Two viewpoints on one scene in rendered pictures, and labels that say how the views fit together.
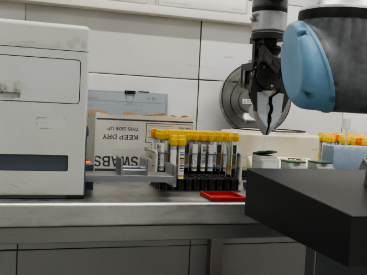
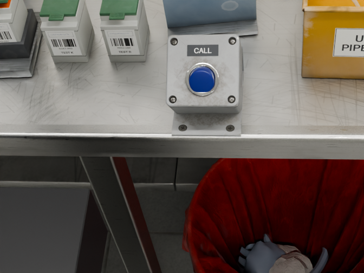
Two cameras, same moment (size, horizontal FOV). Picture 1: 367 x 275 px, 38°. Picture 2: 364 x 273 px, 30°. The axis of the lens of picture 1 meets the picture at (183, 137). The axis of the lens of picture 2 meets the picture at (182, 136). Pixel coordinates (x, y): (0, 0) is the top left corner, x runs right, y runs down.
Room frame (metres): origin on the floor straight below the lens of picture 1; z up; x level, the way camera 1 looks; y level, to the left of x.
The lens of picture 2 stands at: (0.70, -0.61, 1.43)
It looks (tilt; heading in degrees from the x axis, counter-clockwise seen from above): 54 degrees down; 31
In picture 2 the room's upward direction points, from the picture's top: 11 degrees counter-clockwise
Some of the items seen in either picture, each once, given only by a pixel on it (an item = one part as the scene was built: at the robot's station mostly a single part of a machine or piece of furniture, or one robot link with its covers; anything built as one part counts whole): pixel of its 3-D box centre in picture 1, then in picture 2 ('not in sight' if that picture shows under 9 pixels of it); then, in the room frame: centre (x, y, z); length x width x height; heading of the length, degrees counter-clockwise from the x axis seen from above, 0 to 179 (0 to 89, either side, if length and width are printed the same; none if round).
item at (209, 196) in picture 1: (222, 196); not in sight; (1.00, -0.08, 0.88); 0.07 x 0.07 x 0.01; 17
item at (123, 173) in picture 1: (119, 170); not in sight; (0.98, 0.12, 0.92); 0.21 x 0.07 x 0.05; 107
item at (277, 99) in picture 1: (269, 113); not in sight; (1.14, -0.18, 1.04); 0.06 x 0.03 x 0.09; 19
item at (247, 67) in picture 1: (265, 63); not in sight; (1.13, -0.17, 1.15); 0.09 x 0.08 x 0.12; 19
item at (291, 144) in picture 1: (269, 151); not in sight; (1.43, -0.23, 0.94); 0.30 x 0.24 x 0.12; 8
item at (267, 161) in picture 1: (264, 170); (4, 20); (1.11, -0.17, 0.92); 0.05 x 0.04 x 0.06; 19
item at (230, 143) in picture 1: (229, 163); not in sight; (1.13, -0.10, 0.93); 0.01 x 0.01 x 0.10
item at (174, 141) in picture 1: (195, 161); not in sight; (1.11, -0.03, 0.93); 0.17 x 0.09 x 0.11; 107
